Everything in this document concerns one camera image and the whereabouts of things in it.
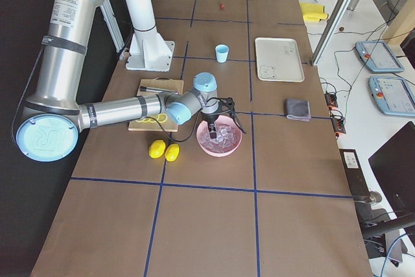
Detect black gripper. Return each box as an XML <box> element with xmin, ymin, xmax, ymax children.
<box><xmin>202</xmin><ymin>108</ymin><xmax>221</xmax><ymax>139</ymax></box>

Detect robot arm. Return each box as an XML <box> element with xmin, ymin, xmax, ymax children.
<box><xmin>11</xmin><ymin>0</ymin><xmax>220</xmax><ymax>162</ymax></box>

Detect pile of clear ice cubes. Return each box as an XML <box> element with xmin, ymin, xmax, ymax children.
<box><xmin>199</xmin><ymin>125</ymin><xmax>241</xmax><ymax>154</ymax></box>

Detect light blue plastic cup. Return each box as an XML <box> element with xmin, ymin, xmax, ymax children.
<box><xmin>215</xmin><ymin>44</ymin><xmax>229</xmax><ymax>63</ymax></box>

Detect pink bowl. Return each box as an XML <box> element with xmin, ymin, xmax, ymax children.
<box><xmin>196</xmin><ymin>115</ymin><xmax>243</xmax><ymax>157</ymax></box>

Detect whole lemon lower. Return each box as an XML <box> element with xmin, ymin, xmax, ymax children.
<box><xmin>165</xmin><ymin>143</ymin><xmax>180</xmax><ymax>162</ymax></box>

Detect whole lemon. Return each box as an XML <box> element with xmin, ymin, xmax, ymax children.
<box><xmin>165</xmin><ymin>143</ymin><xmax>180</xmax><ymax>162</ymax></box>
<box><xmin>148</xmin><ymin>139</ymin><xmax>166</xmax><ymax>159</ymax></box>

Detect lemon slice upper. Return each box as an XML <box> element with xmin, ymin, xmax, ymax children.
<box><xmin>156</xmin><ymin>114</ymin><xmax>168</xmax><ymax>123</ymax></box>

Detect lemon slice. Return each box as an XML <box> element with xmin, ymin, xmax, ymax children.
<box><xmin>156</xmin><ymin>114</ymin><xmax>168</xmax><ymax>123</ymax></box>
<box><xmin>135</xmin><ymin>117</ymin><xmax>158</xmax><ymax>123</ymax></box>

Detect whole lemon upper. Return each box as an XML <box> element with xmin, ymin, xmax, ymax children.
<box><xmin>148</xmin><ymin>139</ymin><xmax>166</xmax><ymax>159</ymax></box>

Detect wooden cutting board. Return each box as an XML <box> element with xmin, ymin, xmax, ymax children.
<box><xmin>128</xmin><ymin>78</ymin><xmax>184</xmax><ymax>132</ymax></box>

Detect lemon slice lower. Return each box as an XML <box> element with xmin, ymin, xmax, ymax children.
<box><xmin>135</xmin><ymin>117</ymin><xmax>158</xmax><ymax>123</ymax></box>

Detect folded grey cloth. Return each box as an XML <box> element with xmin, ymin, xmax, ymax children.
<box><xmin>284</xmin><ymin>99</ymin><xmax>311</xmax><ymax>121</ymax></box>

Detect cream bear serving tray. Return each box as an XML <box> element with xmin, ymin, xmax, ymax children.
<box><xmin>255</xmin><ymin>38</ymin><xmax>305</xmax><ymax>82</ymax></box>

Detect black power strip left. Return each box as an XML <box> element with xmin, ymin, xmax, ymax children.
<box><xmin>324</xmin><ymin>92</ymin><xmax>338</xmax><ymax>110</ymax></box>

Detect black power strip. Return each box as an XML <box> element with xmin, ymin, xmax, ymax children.
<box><xmin>324</xmin><ymin>92</ymin><xmax>338</xmax><ymax>110</ymax></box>
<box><xmin>329</xmin><ymin>110</ymin><xmax>346</xmax><ymax>138</ymax></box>

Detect black power strip right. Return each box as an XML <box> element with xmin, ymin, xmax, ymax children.
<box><xmin>329</xmin><ymin>110</ymin><xmax>346</xmax><ymax>138</ymax></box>

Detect yellow cloth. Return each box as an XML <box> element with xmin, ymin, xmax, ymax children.
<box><xmin>300</xmin><ymin>3</ymin><xmax>329</xmax><ymax>22</ymax></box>

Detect black box with label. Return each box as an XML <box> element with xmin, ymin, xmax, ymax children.
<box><xmin>339</xmin><ymin>149</ymin><xmax>370</xmax><ymax>202</ymax></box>

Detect blue teach pendant upper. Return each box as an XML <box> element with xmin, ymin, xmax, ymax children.
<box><xmin>355</xmin><ymin>40</ymin><xmax>405</xmax><ymax>73</ymax></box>

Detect blue teach pendant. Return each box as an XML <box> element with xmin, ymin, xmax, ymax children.
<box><xmin>355</xmin><ymin>40</ymin><xmax>405</xmax><ymax>73</ymax></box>
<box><xmin>368</xmin><ymin>77</ymin><xmax>414</xmax><ymax>117</ymax></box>

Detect blue teach pendant lower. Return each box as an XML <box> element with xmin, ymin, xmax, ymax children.
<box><xmin>368</xmin><ymin>77</ymin><xmax>414</xmax><ymax>117</ymax></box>

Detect black monitor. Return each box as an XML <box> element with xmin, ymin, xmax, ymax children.
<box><xmin>369</xmin><ymin>121</ymin><xmax>415</xmax><ymax>212</ymax></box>

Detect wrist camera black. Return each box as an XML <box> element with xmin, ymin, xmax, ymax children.
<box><xmin>218</xmin><ymin>97</ymin><xmax>235</xmax><ymax>119</ymax></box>

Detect metal handled knife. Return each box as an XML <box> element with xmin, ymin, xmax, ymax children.
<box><xmin>139</xmin><ymin>86</ymin><xmax>178</xmax><ymax>94</ymax></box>

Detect aluminium frame post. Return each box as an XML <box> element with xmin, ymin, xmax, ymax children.
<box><xmin>311</xmin><ymin>0</ymin><xmax>351</xmax><ymax>66</ymax></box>

